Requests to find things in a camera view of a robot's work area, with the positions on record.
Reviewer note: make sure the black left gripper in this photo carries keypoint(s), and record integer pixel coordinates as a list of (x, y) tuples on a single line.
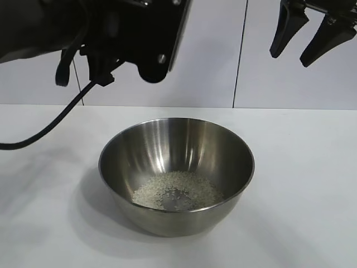
[(139, 28)]

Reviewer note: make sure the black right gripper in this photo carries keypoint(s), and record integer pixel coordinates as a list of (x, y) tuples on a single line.
[(334, 8)]

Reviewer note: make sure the stainless steel mixing bowl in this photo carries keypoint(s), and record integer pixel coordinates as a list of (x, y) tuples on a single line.
[(173, 145)]

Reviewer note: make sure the white rice grains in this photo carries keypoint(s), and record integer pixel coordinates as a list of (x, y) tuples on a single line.
[(150, 190)]

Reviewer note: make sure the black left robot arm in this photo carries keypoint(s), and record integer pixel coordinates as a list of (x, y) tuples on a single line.
[(33, 25)]

